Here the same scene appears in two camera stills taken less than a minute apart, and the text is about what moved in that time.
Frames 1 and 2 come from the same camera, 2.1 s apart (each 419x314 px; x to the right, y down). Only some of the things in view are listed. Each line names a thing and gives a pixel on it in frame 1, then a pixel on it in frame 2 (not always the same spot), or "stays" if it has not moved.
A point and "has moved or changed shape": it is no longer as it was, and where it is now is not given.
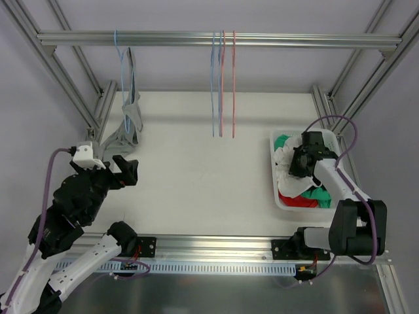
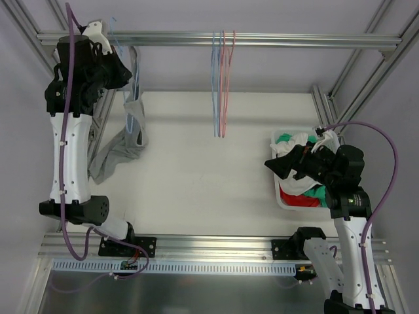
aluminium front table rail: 260,250 stays
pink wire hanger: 233,80 → 223,131
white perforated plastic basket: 331,140 stays
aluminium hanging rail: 243,38 stays
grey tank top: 128,135 has moved or changed shape
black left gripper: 107,176 → 117,70
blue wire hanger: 127,73 has moved or changed shape
